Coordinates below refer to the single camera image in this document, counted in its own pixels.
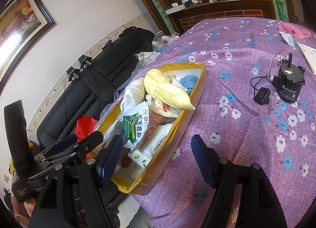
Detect green white tissue pack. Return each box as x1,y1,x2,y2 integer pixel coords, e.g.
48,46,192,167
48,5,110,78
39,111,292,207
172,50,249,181
122,101,150,151

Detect white red-text wipe pack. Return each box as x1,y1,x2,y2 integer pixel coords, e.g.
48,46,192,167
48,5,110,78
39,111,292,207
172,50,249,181
139,124,173,157

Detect white red-striped packet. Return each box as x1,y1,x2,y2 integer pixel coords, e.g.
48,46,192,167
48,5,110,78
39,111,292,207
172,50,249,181
147,97,182,118

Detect blue towel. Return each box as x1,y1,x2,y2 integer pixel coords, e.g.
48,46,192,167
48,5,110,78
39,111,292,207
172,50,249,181
180,75,198,94

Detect white and yellow plush towel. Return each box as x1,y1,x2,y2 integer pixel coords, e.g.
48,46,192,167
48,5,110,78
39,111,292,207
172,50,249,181
120,69,195,113

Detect person's left hand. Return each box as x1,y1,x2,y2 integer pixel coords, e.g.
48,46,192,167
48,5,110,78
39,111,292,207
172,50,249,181
11,196,36,227

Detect lemon-print tissue pack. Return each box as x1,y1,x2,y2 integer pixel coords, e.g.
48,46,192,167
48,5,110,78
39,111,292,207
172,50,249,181
127,149,152,169

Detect red plastic bag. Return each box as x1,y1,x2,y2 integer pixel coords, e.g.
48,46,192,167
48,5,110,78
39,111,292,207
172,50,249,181
74,115,100,162

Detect yellow-rimmed white foam box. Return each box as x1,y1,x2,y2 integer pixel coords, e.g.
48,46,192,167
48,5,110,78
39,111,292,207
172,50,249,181
95,62,207,195

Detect black leather sofa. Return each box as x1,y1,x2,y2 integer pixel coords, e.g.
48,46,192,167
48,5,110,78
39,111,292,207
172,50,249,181
36,27,154,149

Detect purple floral tablecloth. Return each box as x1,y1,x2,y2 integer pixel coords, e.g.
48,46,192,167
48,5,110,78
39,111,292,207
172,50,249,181
115,17,316,228

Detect black motor power adapter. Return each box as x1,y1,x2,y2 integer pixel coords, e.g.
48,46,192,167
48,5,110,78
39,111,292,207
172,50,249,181
254,87,271,106

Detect black electric motor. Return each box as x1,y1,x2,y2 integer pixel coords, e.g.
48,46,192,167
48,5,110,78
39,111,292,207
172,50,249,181
270,53,305,104

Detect plastic bags pile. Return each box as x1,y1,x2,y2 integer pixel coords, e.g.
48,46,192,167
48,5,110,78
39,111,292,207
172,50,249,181
135,31,179,70

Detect small crumpled white packet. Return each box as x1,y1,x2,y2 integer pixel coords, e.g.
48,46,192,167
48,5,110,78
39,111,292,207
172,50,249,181
280,31,295,47

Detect white paper sheets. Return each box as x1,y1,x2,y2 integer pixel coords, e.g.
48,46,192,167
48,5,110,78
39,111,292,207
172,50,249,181
296,42,316,74

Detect pink cloth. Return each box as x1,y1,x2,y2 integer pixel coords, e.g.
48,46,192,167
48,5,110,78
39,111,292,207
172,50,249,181
278,23,311,40

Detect framed wall painting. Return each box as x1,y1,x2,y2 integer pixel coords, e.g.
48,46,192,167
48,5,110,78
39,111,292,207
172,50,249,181
1,0,55,90

